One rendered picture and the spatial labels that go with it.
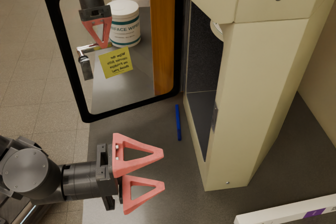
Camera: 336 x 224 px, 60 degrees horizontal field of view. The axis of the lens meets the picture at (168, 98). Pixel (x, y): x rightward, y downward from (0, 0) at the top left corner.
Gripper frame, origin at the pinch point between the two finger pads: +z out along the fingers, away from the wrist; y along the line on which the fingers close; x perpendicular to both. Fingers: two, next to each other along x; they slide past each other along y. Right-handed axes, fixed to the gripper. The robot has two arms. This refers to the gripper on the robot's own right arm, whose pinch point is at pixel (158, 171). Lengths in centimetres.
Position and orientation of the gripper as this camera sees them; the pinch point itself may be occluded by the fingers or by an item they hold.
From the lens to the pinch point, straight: 48.8
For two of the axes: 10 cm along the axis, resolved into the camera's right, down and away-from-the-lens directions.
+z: 9.9, -1.0, 0.9
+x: -1.3, -6.9, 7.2
